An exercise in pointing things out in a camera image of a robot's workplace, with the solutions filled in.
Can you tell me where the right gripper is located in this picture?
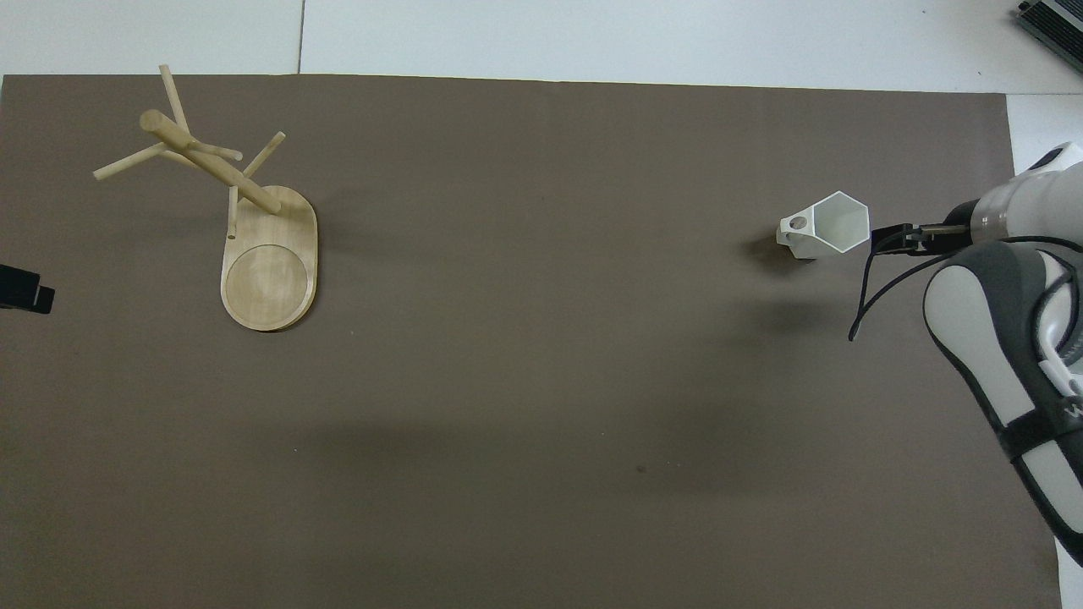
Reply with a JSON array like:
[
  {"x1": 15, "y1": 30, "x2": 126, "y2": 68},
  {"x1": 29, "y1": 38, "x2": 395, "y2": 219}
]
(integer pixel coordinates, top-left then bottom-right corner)
[{"x1": 924, "y1": 200, "x2": 982, "y2": 255}]

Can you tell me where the white hexagonal cup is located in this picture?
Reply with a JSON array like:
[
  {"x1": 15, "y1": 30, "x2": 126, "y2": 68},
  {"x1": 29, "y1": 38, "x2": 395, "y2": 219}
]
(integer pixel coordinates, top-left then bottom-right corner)
[{"x1": 777, "y1": 191, "x2": 871, "y2": 261}]

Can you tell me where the wooden cup rack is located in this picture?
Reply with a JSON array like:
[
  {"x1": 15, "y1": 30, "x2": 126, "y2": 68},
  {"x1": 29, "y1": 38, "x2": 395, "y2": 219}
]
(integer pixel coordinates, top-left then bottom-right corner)
[{"x1": 93, "y1": 64, "x2": 319, "y2": 332}]

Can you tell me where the black stand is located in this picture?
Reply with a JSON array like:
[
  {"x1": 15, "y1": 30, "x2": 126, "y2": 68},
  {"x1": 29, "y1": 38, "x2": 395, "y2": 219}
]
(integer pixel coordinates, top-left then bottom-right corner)
[{"x1": 1014, "y1": 0, "x2": 1083, "y2": 52}]

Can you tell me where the black cable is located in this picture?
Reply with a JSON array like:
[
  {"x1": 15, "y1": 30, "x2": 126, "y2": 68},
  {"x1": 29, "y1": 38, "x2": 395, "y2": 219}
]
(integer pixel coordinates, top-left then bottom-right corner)
[{"x1": 848, "y1": 223, "x2": 1083, "y2": 343}]

